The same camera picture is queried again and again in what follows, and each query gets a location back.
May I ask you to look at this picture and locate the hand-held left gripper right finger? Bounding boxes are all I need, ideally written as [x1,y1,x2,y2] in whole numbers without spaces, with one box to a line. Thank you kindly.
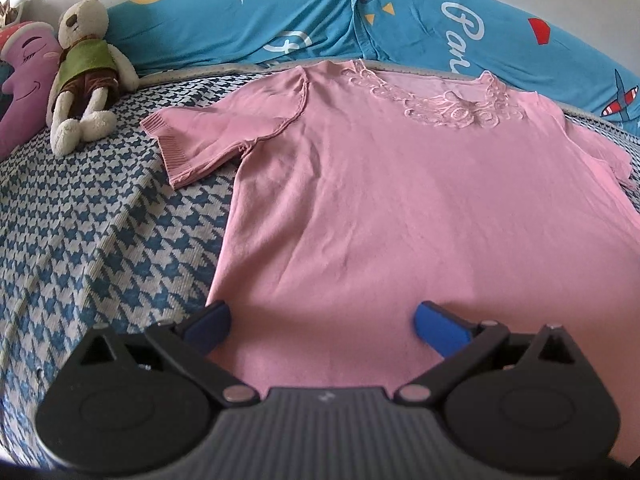
[395,301,581,405]

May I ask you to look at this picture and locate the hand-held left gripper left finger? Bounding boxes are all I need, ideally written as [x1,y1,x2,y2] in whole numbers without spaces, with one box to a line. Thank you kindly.
[75,301,261,406]

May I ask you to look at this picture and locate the pink knit top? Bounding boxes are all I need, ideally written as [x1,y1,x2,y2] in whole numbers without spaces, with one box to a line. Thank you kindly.
[140,58,640,461]

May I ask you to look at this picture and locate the houndstooth bed mat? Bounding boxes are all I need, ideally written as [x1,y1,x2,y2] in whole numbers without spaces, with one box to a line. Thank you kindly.
[0,57,640,471]

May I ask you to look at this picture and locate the plush rabbit toy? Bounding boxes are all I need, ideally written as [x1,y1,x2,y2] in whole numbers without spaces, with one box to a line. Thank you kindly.
[46,0,140,157]

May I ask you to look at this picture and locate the purple moon plush pillow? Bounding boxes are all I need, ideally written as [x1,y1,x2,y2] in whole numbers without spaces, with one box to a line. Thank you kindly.
[0,21,63,161]

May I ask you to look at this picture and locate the blue patterned pillow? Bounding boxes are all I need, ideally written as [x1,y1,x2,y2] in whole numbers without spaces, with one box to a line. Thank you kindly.
[106,0,640,133]

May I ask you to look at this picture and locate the gold ribbon decoration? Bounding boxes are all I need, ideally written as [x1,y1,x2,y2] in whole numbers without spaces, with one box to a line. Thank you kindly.
[0,0,25,28]

